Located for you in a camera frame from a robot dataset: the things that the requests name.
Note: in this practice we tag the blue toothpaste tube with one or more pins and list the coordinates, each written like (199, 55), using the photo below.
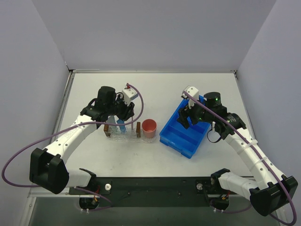
(121, 126)

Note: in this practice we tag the blue plastic compartment bin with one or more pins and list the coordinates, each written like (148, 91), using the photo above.
(185, 141)

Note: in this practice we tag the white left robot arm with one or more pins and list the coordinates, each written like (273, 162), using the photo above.
(48, 165)

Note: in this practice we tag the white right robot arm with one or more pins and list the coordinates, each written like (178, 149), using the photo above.
(270, 189)

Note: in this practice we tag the white toothpaste tube green cap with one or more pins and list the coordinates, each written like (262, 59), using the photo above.
(112, 124)

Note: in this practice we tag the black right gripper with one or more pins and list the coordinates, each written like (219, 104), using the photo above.
(186, 113)

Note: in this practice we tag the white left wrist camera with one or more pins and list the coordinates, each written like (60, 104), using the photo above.
(129, 94)

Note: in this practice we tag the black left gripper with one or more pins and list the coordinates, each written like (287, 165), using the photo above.
(127, 111)

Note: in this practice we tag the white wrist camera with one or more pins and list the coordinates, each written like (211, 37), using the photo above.
(188, 92)
(129, 94)

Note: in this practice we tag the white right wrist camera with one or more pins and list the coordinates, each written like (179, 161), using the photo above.
(188, 92)

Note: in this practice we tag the pink plastic cup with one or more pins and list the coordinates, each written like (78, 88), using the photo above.
(149, 127)

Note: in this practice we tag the clear textured glass tray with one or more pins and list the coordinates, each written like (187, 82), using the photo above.
(143, 139)

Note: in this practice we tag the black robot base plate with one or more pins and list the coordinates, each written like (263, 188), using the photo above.
(152, 192)

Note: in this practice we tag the clear acrylic toothbrush holder rack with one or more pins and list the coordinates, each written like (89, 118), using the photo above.
(131, 131)

